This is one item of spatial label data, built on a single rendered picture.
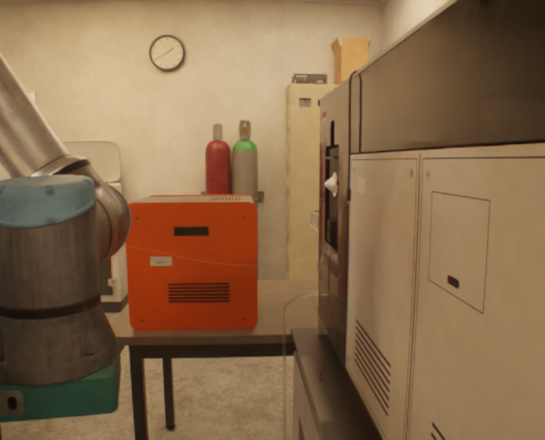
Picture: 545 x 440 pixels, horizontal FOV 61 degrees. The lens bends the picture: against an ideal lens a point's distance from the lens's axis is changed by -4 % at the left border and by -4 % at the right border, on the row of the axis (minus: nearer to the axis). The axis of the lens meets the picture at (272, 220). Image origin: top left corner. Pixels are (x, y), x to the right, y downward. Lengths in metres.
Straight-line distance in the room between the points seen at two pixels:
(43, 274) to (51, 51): 4.43
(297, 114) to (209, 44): 1.10
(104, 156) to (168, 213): 3.07
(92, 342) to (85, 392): 0.07
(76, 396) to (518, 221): 0.59
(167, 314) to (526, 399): 1.33
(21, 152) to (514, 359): 0.78
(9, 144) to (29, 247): 0.27
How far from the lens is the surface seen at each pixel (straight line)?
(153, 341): 1.61
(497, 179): 0.47
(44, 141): 0.90
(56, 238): 0.69
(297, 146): 4.27
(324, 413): 1.08
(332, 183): 1.22
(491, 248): 0.48
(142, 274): 1.62
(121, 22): 4.92
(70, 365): 0.71
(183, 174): 4.65
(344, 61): 4.45
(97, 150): 4.61
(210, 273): 1.59
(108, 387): 0.73
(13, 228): 0.70
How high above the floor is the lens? 1.26
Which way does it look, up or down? 7 degrees down
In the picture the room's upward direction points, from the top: straight up
